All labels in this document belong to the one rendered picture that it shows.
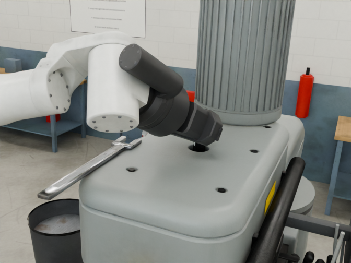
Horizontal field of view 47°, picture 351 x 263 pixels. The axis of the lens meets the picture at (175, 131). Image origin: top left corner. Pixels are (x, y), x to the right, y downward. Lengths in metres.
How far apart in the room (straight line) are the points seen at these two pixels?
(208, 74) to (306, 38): 4.05
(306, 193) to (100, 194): 0.90
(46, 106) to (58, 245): 2.36
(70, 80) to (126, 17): 5.03
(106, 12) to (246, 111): 4.99
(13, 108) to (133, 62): 0.18
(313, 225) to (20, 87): 0.76
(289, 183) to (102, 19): 5.14
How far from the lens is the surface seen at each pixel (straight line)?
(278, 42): 0.85
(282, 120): 1.39
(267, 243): 0.64
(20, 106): 0.57
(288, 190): 0.80
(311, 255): 1.10
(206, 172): 0.63
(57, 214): 3.26
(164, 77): 0.51
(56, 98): 0.56
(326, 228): 1.06
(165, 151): 0.70
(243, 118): 0.85
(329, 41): 4.87
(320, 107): 4.98
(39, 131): 5.91
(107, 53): 0.52
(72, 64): 0.57
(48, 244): 2.90
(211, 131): 0.63
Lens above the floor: 2.16
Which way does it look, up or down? 19 degrees down
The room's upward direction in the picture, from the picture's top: 2 degrees clockwise
